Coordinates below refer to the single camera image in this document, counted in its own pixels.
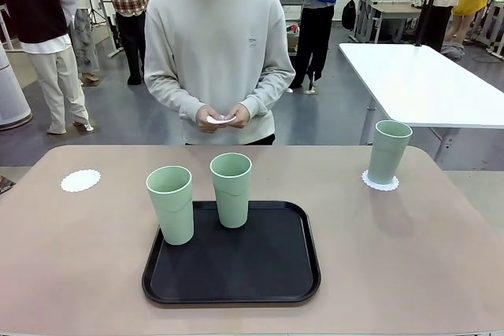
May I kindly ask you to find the person's right forearm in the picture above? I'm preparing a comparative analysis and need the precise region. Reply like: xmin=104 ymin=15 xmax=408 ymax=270
xmin=144 ymin=72 xmax=206 ymax=121

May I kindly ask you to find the person's right hand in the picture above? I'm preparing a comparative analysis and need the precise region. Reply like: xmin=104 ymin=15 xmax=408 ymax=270
xmin=195 ymin=104 xmax=224 ymax=135

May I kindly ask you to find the brown patterned object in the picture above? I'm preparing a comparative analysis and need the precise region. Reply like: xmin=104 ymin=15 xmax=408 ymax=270
xmin=0 ymin=173 xmax=17 ymax=195

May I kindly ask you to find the grey background desk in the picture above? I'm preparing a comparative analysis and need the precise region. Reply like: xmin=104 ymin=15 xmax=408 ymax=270
xmin=354 ymin=0 xmax=424 ymax=44

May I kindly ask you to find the white scalloped paper coaster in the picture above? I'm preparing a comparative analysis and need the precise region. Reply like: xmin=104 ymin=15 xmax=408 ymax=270
xmin=206 ymin=114 xmax=238 ymax=125
xmin=60 ymin=168 xmax=102 ymax=194
xmin=361 ymin=168 xmax=400 ymax=193

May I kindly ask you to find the black backpack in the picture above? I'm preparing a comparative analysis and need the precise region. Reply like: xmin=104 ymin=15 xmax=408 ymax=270
xmin=341 ymin=0 xmax=358 ymax=31

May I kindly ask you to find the person's left forearm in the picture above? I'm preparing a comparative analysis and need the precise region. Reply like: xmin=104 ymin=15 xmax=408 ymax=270
xmin=239 ymin=64 xmax=296 ymax=119

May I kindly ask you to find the white cylindrical air purifier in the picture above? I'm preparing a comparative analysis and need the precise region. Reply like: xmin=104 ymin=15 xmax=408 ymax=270
xmin=0 ymin=42 xmax=33 ymax=131

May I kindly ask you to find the person in beige sweatshirt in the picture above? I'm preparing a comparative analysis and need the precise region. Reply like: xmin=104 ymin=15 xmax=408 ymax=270
xmin=143 ymin=0 xmax=296 ymax=146

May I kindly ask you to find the grey clothes bundle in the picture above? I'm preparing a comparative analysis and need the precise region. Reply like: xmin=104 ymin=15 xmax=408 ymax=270
xmin=439 ymin=42 xmax=466 ymax=61

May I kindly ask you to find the bystander in grey patterned trousers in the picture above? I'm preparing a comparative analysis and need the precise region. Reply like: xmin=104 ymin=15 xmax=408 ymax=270
xmin=58 ymin=0 xmax=102 ymax=85

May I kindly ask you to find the person's left hand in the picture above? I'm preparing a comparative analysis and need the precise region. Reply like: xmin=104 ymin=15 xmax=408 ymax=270
xmin=225 ymin=102 xmax=251 ymax=131

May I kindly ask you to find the light green plastic cup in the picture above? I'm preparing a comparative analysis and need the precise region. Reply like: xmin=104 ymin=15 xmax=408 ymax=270
xmin=209 ymin=153 xmax=253 ymax=230
xmin=145 ymin=165 xmax=195 ymax=246
xmin=368 ymin=119 xmax=413 ymax=187

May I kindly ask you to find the black plastic serving tray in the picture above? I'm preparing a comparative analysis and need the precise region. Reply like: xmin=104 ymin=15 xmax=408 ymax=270
xmin=141 ymin=200 xmax=322 ymax=305

